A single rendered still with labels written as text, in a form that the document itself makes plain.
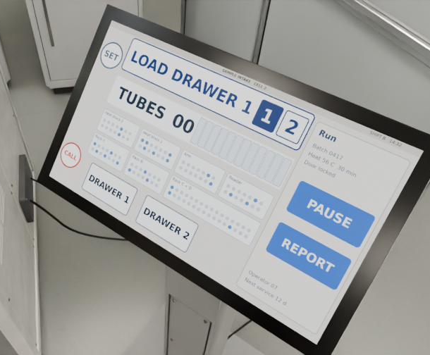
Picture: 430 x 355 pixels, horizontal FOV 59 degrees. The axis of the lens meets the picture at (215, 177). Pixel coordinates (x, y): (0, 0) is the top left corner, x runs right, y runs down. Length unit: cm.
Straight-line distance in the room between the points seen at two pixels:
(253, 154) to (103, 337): 118
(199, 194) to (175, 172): 5
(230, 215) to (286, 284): 11
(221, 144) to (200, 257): 16
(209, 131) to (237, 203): 11
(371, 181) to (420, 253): 162
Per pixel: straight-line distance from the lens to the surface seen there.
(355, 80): 138
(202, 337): 101
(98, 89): 64
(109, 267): 171
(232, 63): 54
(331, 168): 50
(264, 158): 51
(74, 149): 65
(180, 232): 55
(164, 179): 56
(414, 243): 213
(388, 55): 128
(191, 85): 56
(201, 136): 54
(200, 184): 54
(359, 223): 50
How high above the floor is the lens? 145
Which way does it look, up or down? 45 degrees down
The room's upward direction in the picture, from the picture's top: 8 degrees clockwise
